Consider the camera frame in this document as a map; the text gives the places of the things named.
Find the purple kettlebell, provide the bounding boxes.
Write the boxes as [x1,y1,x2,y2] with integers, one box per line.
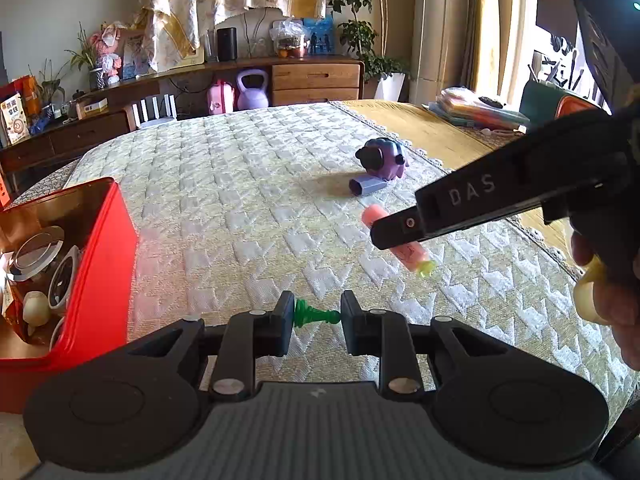
[236,68,269,110]

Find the green chess pawn piece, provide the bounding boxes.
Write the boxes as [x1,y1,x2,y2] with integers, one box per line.
[293,299,342,328]

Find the small potted orchid plant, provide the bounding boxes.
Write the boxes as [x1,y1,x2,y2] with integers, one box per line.
[67,23,105,91]

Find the cream quilted table mat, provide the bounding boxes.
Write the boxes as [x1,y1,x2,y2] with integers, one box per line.
[64,102,640,426]

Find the white yellow cylindrical bottle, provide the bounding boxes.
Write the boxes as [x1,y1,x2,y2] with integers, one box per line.
[573,256,608,326]

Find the person's right hand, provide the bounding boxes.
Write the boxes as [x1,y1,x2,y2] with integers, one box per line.
[570,231,639,371]

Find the white wifi router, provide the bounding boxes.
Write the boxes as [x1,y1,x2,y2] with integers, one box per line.
[131,94,177,129]

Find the stack of colourful books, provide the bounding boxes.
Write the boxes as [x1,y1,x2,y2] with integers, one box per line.
[423,87,530,130]

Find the pink highlighter pen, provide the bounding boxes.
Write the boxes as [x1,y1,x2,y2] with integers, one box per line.
[361,204,435,278]

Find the dark green mug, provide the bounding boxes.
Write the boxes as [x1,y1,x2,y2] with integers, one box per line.
[520,79,568,133]

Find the tall green potted plant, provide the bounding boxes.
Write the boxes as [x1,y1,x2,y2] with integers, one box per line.
[326,0,407,102]

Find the snack box with cartoon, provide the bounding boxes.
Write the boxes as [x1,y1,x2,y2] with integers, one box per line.
[1,93,29,145]

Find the white frame sunglasses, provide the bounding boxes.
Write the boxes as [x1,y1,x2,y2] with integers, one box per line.
[2,226,81,348]

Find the purple cylindrical tube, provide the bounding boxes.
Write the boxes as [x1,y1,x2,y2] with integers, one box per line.
[348,174,388,196]

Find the blue photo frame box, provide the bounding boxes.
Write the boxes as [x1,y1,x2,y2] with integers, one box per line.
[303,15,335,56]

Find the purple blue octopus toy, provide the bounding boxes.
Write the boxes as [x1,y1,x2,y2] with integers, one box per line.
[356,138,409,181]

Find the red metal storage box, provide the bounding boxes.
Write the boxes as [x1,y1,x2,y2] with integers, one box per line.
[1,178,138,413]

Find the long wooden TV console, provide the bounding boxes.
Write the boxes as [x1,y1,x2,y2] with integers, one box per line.
[1,55,364,190]

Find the pink plush doll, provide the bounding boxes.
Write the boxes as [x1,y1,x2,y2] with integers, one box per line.
[89,22,122,86]

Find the black cylindrical speaker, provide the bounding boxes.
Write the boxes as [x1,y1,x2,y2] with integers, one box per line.
[216,27,238,62]

